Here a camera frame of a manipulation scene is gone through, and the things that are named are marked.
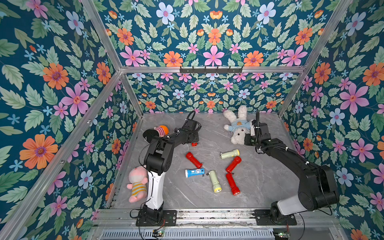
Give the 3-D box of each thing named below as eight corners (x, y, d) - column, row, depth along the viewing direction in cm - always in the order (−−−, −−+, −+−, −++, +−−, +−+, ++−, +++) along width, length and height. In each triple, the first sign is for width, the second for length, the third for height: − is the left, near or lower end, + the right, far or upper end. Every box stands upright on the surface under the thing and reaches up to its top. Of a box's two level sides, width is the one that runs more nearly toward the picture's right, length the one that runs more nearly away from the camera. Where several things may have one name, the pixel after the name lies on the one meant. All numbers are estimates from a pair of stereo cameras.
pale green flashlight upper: (221, 159, 96) (221, 157, 94) (219, 154, 98) (220, 152, 96) (239, 155, 98) (240, 153, 95) (237, 150, 100) (238, 148, 98)
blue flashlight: (185, 178, 88) (185, 176, 86) (185, 172, 91) (184, 170, 88) (205, 174, 90) (205, 171, 87) (204, 168, 92) (204, 165, 90)
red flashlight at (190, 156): (185, 156, 98) (185, 154, 96) (189, 153, 100) (189, 151, 98) (199, 169, 92) (199, 167, 90) (203, 165, 94) (203, 163, 92)
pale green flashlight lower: (215, 194, 83) (215, 192, 80) (206, 173, 91) (206, 171, 88) (222, 190, 84) (223, 188, 82) (213, 171, 92) (213, 168, 89)
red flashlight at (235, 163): (225, 170, 92) (225, 168, 90) (235, 156, 98) (236, 154, 96) (232, 175, 90) (232, 173, 88) (242, 160, 96) (242, 158, 94)
